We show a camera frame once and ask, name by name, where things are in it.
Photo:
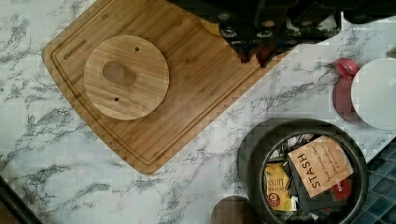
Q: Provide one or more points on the bamboo cutting board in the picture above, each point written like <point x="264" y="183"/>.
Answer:
<point x="205" y="76"/>

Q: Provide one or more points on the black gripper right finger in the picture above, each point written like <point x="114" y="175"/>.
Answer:
<point x="292" y="34"/>

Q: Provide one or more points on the round wooden lid at edge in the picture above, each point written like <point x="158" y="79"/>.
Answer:
<point x="234" y="210"/>

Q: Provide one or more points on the black round tea container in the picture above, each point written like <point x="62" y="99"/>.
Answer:
<point x="271" y="142"/>

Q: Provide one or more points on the red tea bag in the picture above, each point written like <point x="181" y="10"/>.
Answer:
<point x="342" y="190"/>

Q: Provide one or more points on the yellow tea bag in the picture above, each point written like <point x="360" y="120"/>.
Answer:
<point x="277" y="188"/>

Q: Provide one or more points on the brown Stash tea bag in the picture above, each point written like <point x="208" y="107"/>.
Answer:
<point x="321" y="164"/>

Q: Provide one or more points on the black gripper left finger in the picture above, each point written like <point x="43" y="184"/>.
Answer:
<point x="240" y="32"/>

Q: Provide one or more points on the pink red cup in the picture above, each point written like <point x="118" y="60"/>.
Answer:
<point x="341" y="95"/>

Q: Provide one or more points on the blue tiled mat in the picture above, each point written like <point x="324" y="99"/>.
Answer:
<point x="380" y="204"/>

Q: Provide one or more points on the round bamboo lid with knob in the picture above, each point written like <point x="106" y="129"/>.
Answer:
<point x="126" y="77"/>

